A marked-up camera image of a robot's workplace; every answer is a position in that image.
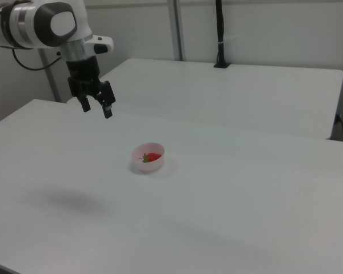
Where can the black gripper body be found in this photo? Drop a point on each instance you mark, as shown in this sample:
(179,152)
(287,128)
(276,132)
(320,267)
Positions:
(83,72)

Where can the pink plastic bowl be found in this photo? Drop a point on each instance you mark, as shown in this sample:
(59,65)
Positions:
(148,167)

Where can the red strawberry with green leaves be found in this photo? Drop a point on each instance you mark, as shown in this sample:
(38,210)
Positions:
(153,156)

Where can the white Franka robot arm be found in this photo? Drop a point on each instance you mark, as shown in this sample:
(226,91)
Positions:
(25,23)

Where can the grey aluminium frame post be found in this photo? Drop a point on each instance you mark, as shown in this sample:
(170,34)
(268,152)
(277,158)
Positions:
(52,82)

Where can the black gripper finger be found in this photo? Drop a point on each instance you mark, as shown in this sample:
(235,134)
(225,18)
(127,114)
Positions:
(86,106)
(108,97)

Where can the black camera pole with base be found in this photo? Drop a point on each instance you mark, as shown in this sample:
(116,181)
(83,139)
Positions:
(220,34)

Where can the grey aluminium wall post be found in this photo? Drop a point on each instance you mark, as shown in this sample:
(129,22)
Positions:
(176,28)

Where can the white side table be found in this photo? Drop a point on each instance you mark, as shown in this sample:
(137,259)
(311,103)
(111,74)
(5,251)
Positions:
(231,94)

